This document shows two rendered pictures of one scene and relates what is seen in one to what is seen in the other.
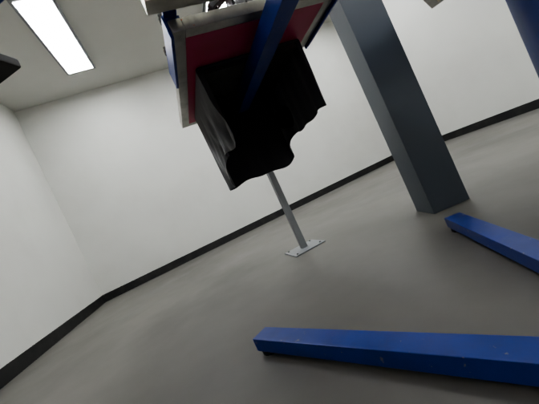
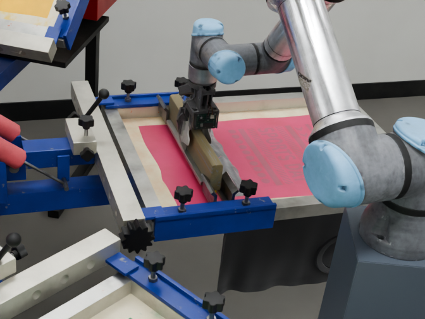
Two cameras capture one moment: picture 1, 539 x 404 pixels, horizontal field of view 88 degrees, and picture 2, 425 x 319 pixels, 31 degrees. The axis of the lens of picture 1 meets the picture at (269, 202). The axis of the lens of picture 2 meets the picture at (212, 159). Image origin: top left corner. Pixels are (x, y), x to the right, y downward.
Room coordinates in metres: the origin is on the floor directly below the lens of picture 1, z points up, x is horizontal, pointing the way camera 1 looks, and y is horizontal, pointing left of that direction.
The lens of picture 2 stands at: (0.94, -1.91, 2.02)
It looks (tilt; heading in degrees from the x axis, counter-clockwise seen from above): 31 degrees down; 84
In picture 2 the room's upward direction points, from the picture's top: 7 degrees clockwise
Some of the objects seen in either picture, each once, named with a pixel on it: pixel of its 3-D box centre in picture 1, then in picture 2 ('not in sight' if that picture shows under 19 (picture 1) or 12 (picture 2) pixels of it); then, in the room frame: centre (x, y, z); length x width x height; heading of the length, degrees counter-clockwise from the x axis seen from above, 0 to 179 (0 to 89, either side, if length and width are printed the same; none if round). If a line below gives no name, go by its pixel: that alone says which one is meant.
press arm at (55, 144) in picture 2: not in sight; (58, 152); (0.73, -0.28, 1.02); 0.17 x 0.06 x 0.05; 16
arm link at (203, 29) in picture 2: not in sight; (207, 43); (1.08, -0.20, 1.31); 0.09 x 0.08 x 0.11; 110
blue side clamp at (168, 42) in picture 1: (176, 56); (153, 107); (0.96, 0.08, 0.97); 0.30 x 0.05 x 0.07; 16
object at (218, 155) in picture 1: (218, 139); not in sight; (1.27, 0.09, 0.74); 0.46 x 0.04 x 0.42; 16
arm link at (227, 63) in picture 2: not in sight; (229, 61); (1.13, -0.29, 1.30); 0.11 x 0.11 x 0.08; 20
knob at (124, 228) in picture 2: not in sight; (135, 232); (0.94, -0.59, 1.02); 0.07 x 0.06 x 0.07; 16
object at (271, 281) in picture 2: (289, 106); (296, 245); (1.37, -0.28, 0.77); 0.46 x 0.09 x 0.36; 16
